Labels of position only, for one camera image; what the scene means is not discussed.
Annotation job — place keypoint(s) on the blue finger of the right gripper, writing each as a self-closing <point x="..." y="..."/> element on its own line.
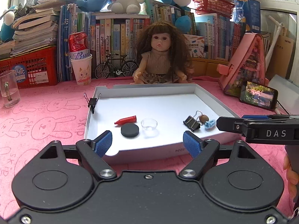
<point x="231" y="125"/>
<point x="255" y="117"/>

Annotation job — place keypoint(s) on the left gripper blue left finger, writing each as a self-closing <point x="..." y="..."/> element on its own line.
<point x="92" y="152"/>

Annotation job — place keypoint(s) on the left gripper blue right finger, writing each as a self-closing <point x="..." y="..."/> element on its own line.
<point x="203" y="153"/>

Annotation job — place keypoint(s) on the light blue hair clip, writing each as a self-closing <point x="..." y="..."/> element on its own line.
<point x="210" y="124"/>

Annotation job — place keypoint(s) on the brown walnut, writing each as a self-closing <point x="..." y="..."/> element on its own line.
<point x="203" y="118"/>

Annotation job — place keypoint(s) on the black round puck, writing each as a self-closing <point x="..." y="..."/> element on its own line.
<point x="129" y="130"/>

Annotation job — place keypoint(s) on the person's right hand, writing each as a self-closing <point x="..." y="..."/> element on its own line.
<point x="291" y="176"/>

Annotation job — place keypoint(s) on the smartphone playing video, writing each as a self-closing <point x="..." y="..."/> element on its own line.
<point x="258" y="95"/>

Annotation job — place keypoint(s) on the black binder clip in box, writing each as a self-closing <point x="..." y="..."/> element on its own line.
<point x="193" y="123"/>

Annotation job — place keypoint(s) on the black binder clip on edge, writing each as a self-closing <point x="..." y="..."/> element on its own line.
<point x="92" y="102"/>

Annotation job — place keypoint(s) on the white shallow cardboard box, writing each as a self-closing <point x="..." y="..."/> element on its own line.
<point x="168" y="104"/>

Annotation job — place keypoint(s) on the clear plastic cup lid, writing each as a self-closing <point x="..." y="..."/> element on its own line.
<point x="149" y="127"/>

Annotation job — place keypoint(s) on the pink triangular toy house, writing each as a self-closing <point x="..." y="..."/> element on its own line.
<point x="246" y="64"/>

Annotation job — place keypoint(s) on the white paper cup with cat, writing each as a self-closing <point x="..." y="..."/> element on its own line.
<point x="82" y="70"/>

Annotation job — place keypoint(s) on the black miniature bicycle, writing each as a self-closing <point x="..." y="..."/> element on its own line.
<point x="115" y="65"/>

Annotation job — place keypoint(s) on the white colourful pencil box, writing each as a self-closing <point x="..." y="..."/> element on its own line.
<point x="196" y="45"/>

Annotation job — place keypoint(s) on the brown-haired doll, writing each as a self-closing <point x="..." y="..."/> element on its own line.
<point x="162" y="56"/>

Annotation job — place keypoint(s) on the red plastic crate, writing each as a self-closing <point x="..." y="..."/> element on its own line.
<point x="34" y="69"/>

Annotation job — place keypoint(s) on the red Budweiser can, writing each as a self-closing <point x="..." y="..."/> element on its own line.
<point x="78" y="46"/>

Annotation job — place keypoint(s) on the red plastic basket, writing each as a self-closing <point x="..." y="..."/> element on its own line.
<point x="221" y="7"/>

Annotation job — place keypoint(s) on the stack of books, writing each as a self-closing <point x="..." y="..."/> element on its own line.
<point x="35" y="26"/>

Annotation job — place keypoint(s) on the blue elephant plush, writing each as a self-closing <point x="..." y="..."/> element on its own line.
<point x="91" y="5"/>

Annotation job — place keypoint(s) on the blue white plush far left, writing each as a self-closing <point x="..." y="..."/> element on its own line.
<point x="8" y="17"/>

